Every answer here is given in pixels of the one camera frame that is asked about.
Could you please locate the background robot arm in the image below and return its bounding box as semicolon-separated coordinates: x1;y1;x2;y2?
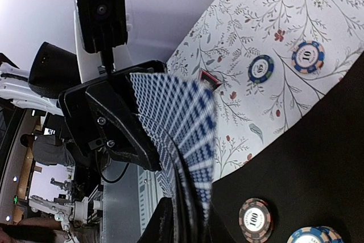
29;175;235;242

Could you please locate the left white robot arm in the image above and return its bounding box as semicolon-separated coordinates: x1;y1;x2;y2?
1;0;166;171

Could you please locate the person in background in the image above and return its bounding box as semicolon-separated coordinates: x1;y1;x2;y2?
20;134;76;167

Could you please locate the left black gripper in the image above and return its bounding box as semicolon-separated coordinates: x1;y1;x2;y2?
28;0;168;171

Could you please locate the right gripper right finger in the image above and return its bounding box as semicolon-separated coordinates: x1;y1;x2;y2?
206;209;235;243

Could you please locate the black triangular marker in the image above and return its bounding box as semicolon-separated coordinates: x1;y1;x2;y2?
200;70;222;90

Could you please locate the white poker chip stack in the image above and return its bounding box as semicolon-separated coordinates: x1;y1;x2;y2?
291;40;325;74

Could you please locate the black poker mat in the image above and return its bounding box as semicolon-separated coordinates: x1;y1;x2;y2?
213;57;363;242

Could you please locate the red chip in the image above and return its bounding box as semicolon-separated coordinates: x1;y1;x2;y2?
239;197;274;242

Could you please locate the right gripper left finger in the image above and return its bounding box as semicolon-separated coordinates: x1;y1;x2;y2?
137;197;174;243

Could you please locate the green poker chip stack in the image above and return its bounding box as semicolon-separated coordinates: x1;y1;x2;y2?
248;55;274;84

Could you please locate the blue card deck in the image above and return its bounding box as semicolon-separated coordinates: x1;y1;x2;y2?
130;73;217;242

